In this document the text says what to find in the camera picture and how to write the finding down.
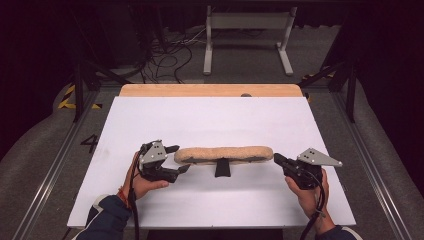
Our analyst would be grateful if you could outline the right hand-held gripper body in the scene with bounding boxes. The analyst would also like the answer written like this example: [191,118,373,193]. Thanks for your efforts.
[283,147,344,191]

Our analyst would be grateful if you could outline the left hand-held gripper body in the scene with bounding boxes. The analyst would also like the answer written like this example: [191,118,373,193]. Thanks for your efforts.
[138,139,181,184]

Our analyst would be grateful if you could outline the person's left hand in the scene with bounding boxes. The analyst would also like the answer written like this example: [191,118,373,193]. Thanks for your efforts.
[123,151,170,201]

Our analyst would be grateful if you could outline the person's right hand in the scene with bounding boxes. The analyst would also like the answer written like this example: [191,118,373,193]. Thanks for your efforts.
[284,168,334,234]

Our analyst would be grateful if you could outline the white board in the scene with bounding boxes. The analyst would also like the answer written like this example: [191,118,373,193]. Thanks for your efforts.
[67,96,356,230]

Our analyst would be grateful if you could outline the wooden table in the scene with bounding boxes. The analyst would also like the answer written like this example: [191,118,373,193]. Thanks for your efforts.
[119,83,304,98]

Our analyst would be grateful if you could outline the black metal stand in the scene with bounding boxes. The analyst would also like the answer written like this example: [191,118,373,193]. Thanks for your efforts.
[298,59,359,124]
[71,6,133,123]

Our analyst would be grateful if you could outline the yellow black floor tape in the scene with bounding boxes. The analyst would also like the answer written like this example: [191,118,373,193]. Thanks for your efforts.
[57,84,103,110]
[301,65,336,81]

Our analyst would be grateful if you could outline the right hand-held gripper cable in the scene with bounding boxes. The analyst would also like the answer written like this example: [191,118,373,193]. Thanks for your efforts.
[299,169,327,240]

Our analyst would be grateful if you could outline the hand-held gripper cable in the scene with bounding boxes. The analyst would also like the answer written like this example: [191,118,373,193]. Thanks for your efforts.
[299,169,327,240]
[128,149,142,240]

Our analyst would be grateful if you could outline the red bracelet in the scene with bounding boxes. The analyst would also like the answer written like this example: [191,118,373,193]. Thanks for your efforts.
[117,188,131,208]

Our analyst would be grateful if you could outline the aluminium floor rail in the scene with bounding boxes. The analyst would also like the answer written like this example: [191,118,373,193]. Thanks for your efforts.
[328,91,416,240]
[11,89,101,240]

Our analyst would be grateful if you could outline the left hand-held gripper cable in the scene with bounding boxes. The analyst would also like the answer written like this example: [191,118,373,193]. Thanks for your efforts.
[128,149,142,240]

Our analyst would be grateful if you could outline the bundle of floor cables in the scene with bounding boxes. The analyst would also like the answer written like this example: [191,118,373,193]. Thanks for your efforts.
[138,28,208,84]

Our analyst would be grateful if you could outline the white metal stand frame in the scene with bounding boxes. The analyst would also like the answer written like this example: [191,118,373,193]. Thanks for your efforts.
[203,4,298,77]

